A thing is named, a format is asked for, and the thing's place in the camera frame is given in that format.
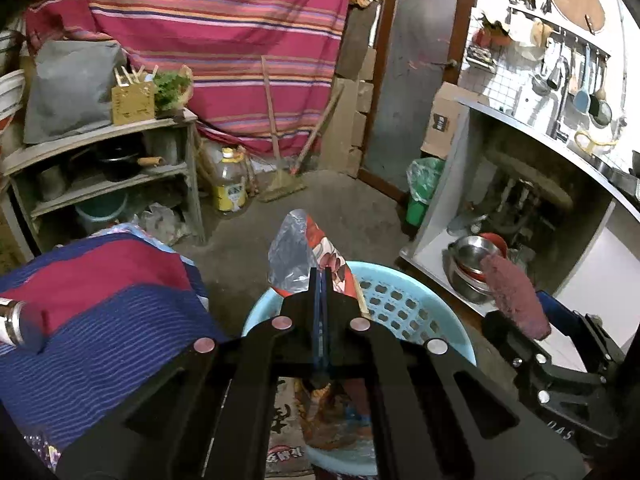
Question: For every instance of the wooden stool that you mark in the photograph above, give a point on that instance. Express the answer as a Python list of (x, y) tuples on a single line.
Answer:
[(530, 175)]

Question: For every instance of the green leafy vegetables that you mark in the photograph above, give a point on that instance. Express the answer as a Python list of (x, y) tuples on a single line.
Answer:
[(170, 87)]

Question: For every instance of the wooden shelf rack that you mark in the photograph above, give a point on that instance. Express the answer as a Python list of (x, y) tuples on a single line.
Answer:
[(100, 132)]

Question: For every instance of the red striped curtain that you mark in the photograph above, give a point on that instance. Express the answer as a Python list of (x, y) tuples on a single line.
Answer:
[(225, 35)]

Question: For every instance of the printed tan sack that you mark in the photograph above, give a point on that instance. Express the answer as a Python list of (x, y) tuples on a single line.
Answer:
[(282, 410)]

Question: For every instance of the light blue plastic basket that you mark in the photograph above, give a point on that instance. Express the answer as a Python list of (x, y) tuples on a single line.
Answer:
[(410, 310)]

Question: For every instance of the red silver wrapper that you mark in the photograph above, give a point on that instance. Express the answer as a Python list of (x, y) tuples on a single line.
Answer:
[(295, 255)]

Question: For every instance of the round wooden board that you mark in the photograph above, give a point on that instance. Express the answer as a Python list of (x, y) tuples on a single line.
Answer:
[(575, 2)]

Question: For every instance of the straw broom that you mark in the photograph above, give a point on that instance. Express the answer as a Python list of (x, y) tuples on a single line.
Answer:
[(282, 185)]

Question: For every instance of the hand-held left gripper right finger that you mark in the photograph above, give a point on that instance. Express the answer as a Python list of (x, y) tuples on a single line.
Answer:
[(331, 325)]

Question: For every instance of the steel sink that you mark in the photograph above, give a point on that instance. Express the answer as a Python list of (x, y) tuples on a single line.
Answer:
[(620, 175)]

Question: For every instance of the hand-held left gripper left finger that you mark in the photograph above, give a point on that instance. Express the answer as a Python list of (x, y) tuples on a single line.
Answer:
[(314, 320)]

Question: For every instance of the grey cushion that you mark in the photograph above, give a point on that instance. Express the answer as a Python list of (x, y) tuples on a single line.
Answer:
[(70, 90)]

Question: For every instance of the grey metal pot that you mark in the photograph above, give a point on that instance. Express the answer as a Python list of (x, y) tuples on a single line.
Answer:
[(50, 182)]

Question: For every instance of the green trash bin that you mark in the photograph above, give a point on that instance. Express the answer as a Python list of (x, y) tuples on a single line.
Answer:
[(420, 205)]

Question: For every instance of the clear crumpled plastic bag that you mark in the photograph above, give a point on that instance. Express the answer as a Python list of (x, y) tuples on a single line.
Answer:
[(160, 220)]

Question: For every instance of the teal plastic basin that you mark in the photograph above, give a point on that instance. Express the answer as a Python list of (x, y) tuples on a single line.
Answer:
[(100, 210)]

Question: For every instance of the cardboard box black label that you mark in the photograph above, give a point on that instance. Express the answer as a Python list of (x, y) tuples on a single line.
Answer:
[(445, 120)]

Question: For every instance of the red bowl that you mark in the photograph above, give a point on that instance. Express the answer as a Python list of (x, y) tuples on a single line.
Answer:
[(495, 242)]

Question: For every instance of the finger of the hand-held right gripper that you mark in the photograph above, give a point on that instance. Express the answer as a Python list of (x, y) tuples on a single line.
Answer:
[(510, 342), (575, 335)]

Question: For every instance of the purple printed plastic bag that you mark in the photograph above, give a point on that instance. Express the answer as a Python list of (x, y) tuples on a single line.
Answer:
[(42, 452)]

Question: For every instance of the black skimmer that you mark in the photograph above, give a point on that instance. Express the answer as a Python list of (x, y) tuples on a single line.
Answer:
[(600, 112)]

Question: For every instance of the grey door brown frame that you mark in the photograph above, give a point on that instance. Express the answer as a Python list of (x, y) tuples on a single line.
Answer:
[(415, 60)]

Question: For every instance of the white counter cabinet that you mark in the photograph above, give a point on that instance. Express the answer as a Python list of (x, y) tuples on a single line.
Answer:
[(615, 270)]

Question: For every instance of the white plastic bucket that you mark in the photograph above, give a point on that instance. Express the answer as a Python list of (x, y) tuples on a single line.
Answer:
[(10, 105)]

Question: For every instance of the blue red striped blanket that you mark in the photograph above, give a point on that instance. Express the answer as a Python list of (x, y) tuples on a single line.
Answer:
[(110, 320)]

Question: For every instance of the stack of steel bowls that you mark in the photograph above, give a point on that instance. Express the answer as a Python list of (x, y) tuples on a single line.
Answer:
[(470, 260)]

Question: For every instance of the dark red fuzzy cloth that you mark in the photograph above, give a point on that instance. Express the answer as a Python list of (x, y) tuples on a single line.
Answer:
[(515, 295)]

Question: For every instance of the yellow wooden utensil box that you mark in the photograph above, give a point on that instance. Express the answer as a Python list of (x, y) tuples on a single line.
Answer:
[(132, 105)]

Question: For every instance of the silver lid jar green label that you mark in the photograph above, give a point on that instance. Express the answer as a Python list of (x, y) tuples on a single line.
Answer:
[(20, 322)]

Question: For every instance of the blue spatula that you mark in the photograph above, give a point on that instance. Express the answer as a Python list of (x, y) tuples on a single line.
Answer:
[(581, 100)]

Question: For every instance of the yellow label oil bottle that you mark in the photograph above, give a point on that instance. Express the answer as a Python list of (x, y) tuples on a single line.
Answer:
[(230, 185)]

